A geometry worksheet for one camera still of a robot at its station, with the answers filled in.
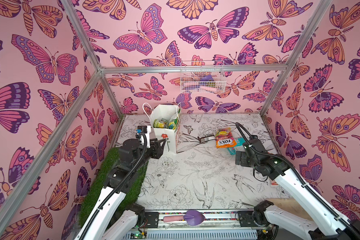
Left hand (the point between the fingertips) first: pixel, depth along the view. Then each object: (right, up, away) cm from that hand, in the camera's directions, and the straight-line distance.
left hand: (162, 138), depth 68 cm
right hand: (+42, -9, +8) cm, 43 cm away
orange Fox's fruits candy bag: (+37, -2, +32) cm, 50 cm away
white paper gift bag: (+1, +15, +25) cm, 29 cm away
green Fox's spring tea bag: (-3, +7, +22) cm, 23 cm away
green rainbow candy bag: (+4, +6, +12) cm, 14 cm away
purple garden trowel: (+14, -40, +6) cm, 42 cm away
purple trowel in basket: (+24, +32, +25) cm, 47 cm away
